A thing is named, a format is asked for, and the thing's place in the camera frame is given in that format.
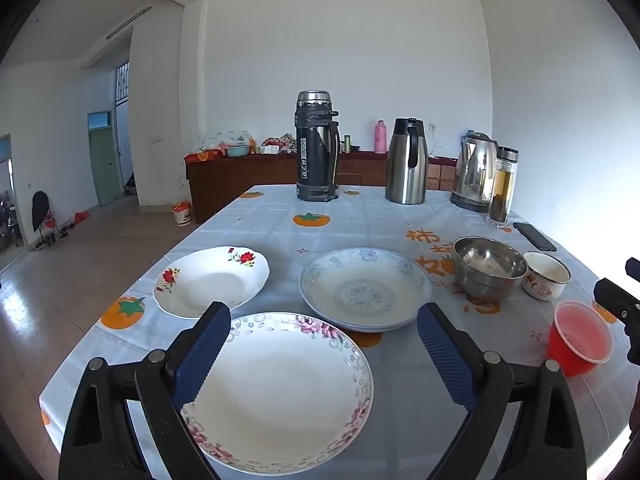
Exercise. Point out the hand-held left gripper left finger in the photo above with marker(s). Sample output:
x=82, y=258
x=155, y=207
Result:
x=200, y=355

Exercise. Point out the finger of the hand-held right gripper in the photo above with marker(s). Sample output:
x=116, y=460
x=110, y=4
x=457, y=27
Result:
x=622, y=305
x=634, y=269

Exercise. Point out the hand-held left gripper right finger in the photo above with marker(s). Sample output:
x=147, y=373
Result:
x=445, y=355

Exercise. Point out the white plate with red roses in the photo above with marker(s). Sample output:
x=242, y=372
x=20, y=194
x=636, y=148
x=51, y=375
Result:
x=210, y=280

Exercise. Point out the white enamel cup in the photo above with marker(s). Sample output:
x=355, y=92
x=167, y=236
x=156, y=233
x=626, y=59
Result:
x=545, y=272

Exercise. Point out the white plate pink floral rim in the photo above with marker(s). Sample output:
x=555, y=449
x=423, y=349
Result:
x=285, y=385

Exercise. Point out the stainless steel bowl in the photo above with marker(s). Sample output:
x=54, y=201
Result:
x=487, y=270

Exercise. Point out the white plate with blue pattern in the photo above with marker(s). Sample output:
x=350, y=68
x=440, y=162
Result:
x=365, y=285

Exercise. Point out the black smartphone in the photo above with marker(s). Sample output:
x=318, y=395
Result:
x=535, y=236

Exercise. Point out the white bucket with orange lid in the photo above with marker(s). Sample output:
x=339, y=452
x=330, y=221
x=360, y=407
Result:
x=182, y=215

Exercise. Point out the white persimmon print tablecloth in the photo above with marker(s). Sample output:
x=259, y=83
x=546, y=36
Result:
x=280, y=232

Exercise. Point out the glass tea bottle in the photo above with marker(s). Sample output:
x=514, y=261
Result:
x=501, y=190

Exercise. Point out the red bag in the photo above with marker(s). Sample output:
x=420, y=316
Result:
x=82, y=217

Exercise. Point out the brown wooden sideboard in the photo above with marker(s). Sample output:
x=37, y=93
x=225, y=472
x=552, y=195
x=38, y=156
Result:
x=235, y=175

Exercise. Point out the stainless steel electric kettle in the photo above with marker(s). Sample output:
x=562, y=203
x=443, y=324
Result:
x=472, y=170

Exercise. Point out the stainless steel carafe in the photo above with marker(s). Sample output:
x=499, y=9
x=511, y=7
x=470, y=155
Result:
x=402, y=170

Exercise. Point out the orange box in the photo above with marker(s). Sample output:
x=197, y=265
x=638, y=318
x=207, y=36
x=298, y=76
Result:
x=202, y=156

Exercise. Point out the teal plastic basin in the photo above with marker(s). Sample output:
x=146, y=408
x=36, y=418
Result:
x=237, y=150

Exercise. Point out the green door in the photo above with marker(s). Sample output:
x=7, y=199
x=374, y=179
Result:
x=104, y=165

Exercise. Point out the small white box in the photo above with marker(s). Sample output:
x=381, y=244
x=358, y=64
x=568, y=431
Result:
x=269, y=149

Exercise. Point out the white printed plastic bag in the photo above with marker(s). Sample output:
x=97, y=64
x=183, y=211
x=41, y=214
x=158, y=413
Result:
x=220, y=139

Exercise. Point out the black steel thermos flask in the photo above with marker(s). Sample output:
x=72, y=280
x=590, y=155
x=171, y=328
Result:
x=310, y=160

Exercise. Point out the pink thermos bottle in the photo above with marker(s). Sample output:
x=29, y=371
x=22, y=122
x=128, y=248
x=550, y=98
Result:
x=381, y=137

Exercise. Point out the colourful cloth pile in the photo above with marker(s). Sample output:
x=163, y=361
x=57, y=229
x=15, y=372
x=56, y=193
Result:
x=282, y=143

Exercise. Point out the green bottle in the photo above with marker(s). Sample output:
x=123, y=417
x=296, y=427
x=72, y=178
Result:
x=346, y=144

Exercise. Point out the fluorescent ceiling tube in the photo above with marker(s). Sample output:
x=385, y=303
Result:
x=129, y=22

